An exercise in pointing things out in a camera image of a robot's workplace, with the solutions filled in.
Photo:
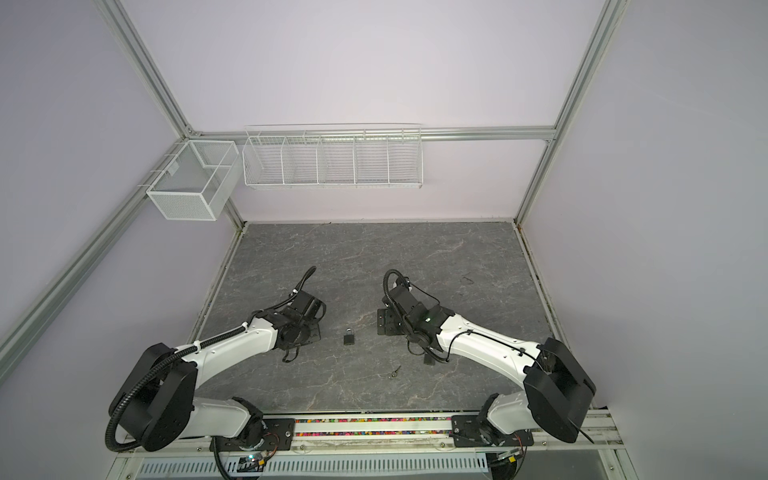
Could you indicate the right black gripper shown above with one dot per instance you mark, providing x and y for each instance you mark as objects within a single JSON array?
[{"x": 386, "y": 322}]

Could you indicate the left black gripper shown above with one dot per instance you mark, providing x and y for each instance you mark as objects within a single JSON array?
[{"x": 315, "y": 335}]

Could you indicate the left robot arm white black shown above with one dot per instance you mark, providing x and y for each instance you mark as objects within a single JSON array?
[{"x": 159, "y": 403}]

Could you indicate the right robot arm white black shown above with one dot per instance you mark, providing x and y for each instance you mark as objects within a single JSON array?
[{"x": 554, "y": 395}]

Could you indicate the white mesh box basket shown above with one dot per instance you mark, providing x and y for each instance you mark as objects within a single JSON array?
[{"x": 198, "y": 180}]

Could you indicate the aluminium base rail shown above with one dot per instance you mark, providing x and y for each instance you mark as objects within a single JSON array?
[{"x": 400, "y": 433}]

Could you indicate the white vented cable duct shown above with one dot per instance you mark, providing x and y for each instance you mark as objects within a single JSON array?
[{"x": 314, "y": 466}]

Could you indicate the long white wire basket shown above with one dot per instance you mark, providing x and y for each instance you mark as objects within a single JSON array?
[{"x": 363, "y": 155}]

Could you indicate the aluminium frame profiles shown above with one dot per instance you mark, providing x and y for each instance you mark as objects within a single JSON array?
[{"x": 38, "y": 317}]

